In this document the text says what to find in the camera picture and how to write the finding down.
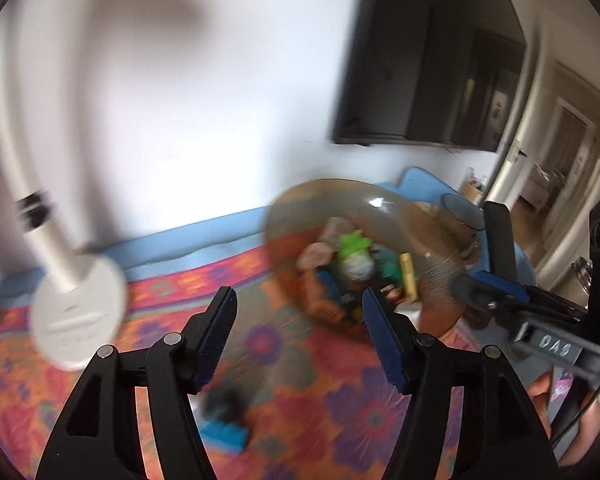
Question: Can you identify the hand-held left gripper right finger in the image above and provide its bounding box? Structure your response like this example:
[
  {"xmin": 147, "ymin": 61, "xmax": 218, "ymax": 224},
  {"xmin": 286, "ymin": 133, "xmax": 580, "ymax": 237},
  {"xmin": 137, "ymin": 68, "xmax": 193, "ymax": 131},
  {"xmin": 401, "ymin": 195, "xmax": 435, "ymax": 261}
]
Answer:
[{"xmin": 361, "ymin": 286, "xmax": 561, "ymax": 480}]

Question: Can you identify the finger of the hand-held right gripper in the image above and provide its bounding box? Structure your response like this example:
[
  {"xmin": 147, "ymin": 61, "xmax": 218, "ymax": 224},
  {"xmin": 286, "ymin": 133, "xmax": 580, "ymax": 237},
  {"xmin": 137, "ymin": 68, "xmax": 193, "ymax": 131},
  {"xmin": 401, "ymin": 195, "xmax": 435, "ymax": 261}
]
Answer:
[
  {"xmin": 452, "ymin": 270, "xmax": 588, "ymax": 329},
  {"xmin": 482, "ymin": 201, "xmax": 520, "ymax": 288}
]

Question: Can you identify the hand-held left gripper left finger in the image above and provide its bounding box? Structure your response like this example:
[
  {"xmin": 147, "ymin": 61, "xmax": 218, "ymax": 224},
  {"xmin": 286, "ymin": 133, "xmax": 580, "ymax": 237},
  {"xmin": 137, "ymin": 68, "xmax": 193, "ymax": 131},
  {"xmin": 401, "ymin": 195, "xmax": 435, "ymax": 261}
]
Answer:
[{"xmin": 35, "ymin": 286, "xmax": 238, "ymax": 480}]

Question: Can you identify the amber glass bowl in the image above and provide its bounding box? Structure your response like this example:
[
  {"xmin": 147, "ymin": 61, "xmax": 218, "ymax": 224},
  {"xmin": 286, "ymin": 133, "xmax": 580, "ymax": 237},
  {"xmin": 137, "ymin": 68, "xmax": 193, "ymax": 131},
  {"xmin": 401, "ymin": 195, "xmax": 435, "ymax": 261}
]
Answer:
[{"xmin": 264, "ymin": 178, "xmax": 481, "ymax": 343}]

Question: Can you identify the yellow tube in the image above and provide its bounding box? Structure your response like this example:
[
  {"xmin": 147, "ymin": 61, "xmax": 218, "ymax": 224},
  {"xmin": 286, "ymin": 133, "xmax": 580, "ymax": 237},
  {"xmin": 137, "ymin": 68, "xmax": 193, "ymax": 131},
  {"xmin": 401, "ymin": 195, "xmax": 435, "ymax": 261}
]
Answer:
[{"xmin": 399, "ymin": 253, "xmax": 419, "ymax": 303}]

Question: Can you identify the blue toy block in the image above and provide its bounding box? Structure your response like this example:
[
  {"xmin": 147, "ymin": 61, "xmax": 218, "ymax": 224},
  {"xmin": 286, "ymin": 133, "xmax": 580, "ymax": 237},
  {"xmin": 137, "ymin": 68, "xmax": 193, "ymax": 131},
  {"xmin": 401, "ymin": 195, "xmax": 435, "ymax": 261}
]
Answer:
[{"xmin": 316, "ymin": 266, "xmax": 353, "ymax": 311}]

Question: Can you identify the cream round jar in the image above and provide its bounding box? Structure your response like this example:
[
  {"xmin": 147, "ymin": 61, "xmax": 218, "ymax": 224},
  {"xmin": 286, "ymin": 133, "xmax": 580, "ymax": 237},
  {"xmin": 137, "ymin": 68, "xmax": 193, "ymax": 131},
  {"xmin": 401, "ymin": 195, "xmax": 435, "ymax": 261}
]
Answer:
[{"xmin": 341, "ymin": 251, "xmax": 376, "ymax": 281}]

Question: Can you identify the blue black toy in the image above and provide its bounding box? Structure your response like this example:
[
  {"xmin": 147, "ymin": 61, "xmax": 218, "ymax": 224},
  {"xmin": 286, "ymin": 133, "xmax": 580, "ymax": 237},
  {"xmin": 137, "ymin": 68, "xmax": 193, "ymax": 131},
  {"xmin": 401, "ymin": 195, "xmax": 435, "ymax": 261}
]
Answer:
[{"xmin": 200, "ymin": 387, "xmax": 248, "ymax": 453}]

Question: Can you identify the person's right hand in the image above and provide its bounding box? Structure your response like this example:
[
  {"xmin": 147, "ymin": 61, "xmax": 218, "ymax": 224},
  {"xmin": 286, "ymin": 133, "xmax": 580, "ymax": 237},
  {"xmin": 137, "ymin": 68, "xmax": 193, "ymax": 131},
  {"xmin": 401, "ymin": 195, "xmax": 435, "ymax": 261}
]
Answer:
[{"xmin": 527, "ymin": 367, "xmax": 600, "ymax": 467}]

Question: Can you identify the brown round container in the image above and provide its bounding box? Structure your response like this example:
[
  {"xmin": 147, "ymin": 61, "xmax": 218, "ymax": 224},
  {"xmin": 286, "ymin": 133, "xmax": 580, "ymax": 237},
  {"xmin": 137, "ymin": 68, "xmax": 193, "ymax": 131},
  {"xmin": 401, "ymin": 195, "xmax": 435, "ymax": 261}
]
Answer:
[{"xmin": 415, "ymin": 193, "xmax": 485, "ymax": 263}]

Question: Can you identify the silver metal pot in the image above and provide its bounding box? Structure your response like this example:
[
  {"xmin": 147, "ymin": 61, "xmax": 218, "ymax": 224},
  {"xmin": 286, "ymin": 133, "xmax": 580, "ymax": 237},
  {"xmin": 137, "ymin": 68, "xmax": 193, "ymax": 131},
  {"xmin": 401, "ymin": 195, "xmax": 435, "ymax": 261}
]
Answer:
[{"xmin": 572, "ymin": 257, "xmax": 593, "ymax": 301}]

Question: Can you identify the floral quilted tablecloth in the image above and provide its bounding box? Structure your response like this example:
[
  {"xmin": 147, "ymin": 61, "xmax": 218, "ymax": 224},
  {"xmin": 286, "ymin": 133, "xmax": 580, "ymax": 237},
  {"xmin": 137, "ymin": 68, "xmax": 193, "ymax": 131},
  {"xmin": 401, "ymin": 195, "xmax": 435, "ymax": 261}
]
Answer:
[{"xmin": 0, "ymin": 245, "xmax": 551, "ymax": 480}]

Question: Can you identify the blue chair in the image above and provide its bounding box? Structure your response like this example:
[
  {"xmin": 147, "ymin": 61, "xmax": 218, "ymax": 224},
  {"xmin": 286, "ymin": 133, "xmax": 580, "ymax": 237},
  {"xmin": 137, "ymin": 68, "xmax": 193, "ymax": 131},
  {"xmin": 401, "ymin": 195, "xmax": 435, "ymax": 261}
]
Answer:
[{"xmin": 395, "ymin": 167, "xmax": 536, "ymax": 286}]

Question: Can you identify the white door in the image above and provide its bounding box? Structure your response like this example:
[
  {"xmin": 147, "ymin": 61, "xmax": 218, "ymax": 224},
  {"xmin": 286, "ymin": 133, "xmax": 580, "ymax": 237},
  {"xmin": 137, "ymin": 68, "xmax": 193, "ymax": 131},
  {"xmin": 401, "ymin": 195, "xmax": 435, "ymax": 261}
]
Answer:
[{"xmin": 482, "ymin": 15, "xmax": 556, "ymax": 211}]

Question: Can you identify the black television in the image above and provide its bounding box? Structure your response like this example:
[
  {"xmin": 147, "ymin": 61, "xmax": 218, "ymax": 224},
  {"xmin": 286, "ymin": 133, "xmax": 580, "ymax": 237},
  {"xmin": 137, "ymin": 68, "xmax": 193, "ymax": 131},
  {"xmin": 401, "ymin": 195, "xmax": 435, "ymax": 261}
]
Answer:
[{"xmin": 330, "ymin": 0, "xmax": 527, "ymax": 153}]

